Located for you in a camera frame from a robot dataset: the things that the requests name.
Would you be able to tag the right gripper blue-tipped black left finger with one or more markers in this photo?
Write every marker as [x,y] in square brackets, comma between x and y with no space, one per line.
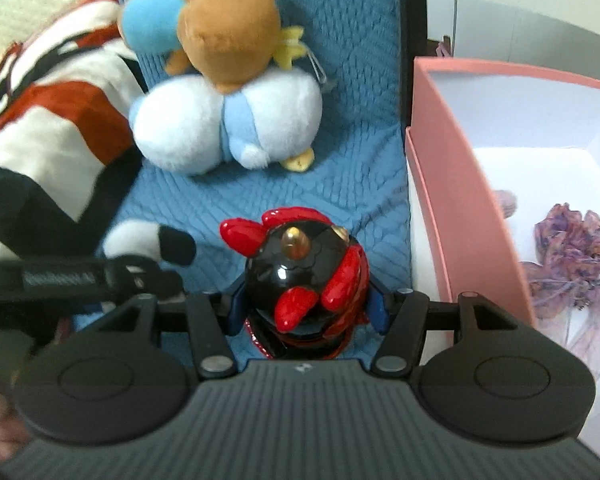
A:
[211,318]

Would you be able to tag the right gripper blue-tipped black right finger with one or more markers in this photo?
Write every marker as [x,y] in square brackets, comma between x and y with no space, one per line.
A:
[400,317]

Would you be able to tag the red black figurine toy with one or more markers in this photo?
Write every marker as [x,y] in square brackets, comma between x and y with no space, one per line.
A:
[305,282]

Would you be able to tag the purple ribbon scrunchie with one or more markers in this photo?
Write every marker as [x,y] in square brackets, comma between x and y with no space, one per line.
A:
[564,281]

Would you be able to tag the white and blue plush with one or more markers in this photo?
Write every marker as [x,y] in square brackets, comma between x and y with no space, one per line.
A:
[185,125]

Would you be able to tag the brown bear plush blue shirt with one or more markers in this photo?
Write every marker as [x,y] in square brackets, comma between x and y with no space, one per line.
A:
[230,42]

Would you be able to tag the small panda plush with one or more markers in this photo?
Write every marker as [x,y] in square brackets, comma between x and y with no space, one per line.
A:
[152,240]

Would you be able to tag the striped orange black white blanket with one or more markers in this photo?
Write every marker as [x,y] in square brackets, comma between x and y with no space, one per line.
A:
[67,159]

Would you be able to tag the pink cardboard storage box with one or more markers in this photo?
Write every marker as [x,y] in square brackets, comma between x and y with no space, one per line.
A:
[505,159]

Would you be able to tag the blue textured chair cushion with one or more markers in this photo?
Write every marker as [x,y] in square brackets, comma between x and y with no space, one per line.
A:
[359,176]

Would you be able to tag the white plastic chair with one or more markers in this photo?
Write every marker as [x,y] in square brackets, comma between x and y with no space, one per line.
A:
[561,34]

